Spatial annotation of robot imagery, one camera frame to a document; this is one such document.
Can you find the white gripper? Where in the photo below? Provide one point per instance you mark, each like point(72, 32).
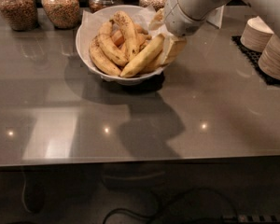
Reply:
point(179, 19)

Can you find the banana with stem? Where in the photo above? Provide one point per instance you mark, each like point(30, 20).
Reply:
point(151, 67)

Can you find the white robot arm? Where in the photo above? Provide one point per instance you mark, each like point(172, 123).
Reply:
point(268, 10)

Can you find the long front yellow banana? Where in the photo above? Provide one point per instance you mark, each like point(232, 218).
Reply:
point(144, 57)

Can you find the orange banana pieces behind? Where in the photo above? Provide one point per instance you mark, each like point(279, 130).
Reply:
point(143, 38)

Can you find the white paper bowl liner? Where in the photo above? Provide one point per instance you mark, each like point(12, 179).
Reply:
point(91, 22)

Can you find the top spotted banana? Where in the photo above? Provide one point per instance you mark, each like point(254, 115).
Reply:
point(126, 25)

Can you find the white bowl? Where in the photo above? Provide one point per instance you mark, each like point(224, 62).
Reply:
point(84, 44)

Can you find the middle left banana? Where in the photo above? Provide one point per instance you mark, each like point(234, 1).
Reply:
point(111, 51)

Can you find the far left banana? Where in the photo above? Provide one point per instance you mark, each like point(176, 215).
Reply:
point(101, 61)

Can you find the white sign stand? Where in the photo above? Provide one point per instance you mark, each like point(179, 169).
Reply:
point(215, 17)

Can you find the left stack paper bowls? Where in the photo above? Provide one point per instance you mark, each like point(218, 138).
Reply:
point(256, 34)

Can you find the stack paper bowls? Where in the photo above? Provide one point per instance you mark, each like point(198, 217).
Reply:
point(269, 61)
point(256, 34)

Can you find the black rubber mat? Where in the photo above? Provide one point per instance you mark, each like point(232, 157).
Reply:
point(253, 57)

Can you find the right stack paper bowls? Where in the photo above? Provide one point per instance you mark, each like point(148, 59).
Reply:
point(269, 61)

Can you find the far left glass jar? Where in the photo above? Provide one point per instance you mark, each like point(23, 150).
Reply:
point(20, 15)

